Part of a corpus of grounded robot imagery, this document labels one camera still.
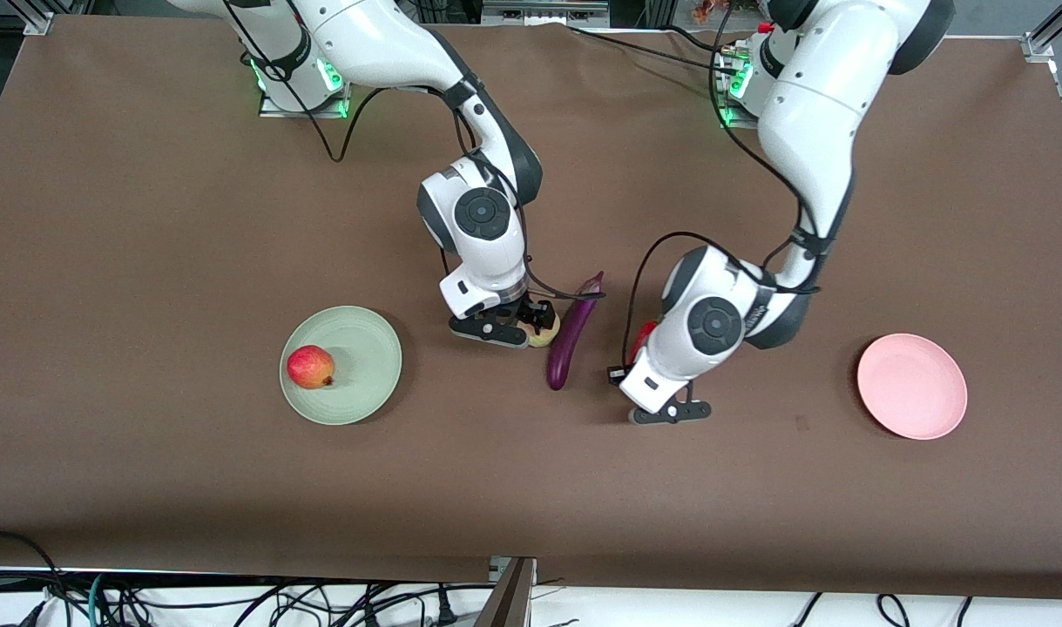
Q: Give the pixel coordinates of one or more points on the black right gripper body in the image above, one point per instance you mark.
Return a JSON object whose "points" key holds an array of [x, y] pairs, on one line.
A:
{"points": [[528, 311]]}

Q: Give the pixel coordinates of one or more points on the green pink peach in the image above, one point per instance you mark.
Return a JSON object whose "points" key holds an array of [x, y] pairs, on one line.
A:
{"points": [[546, 338]]}

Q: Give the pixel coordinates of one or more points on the red chili pepper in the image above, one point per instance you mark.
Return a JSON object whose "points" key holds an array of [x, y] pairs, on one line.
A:
{"points": [[644, 335]]}

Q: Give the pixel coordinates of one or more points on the purple eggplant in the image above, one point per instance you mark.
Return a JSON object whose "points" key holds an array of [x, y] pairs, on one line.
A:
{"points": [[567, 348]]}

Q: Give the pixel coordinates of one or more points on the red pomegranate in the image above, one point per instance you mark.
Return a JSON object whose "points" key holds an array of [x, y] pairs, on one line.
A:
{"points": [[310, 367]]}

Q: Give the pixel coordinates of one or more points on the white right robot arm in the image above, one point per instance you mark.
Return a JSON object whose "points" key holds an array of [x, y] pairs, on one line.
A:
{"points": [[483, 218]]}

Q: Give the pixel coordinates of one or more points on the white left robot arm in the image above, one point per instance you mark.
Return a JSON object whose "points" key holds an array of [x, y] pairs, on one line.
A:
{"points": [[809, 104]]}

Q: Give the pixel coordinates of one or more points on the brown table cover sheet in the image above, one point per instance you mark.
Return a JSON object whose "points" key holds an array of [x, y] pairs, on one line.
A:
{"points": [[530, 488]]}

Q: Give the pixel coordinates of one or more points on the pale green round plate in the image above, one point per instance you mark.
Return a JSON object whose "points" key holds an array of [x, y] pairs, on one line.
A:
{"points": [[365, 366]]}

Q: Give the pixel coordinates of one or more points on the pink round plate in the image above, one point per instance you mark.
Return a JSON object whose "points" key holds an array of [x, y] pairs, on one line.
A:
{"points": [[912, 387]]}

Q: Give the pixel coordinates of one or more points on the grey metal rack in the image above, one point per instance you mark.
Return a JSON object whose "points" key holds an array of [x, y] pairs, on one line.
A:
{"points": [[544, 10]]}

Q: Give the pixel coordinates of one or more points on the orange background object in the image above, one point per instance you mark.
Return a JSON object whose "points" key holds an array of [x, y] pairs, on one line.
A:
{"points": [[722, 9]]}

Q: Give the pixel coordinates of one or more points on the aluminium profile post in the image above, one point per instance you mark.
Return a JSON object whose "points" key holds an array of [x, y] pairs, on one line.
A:
{"points": [[509, 596]]}

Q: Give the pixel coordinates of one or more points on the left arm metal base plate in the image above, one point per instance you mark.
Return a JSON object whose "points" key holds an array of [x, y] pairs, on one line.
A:
{"points": [[729, 117]]}

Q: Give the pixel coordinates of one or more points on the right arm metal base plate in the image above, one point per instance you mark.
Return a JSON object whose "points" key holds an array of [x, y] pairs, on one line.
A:
{"points": [[273, 109]]}

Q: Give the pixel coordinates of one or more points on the aluminium frame corner bracket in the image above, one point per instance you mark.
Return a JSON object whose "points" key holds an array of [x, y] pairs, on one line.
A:
{"points": [[1049, 30], [38, 17]]}

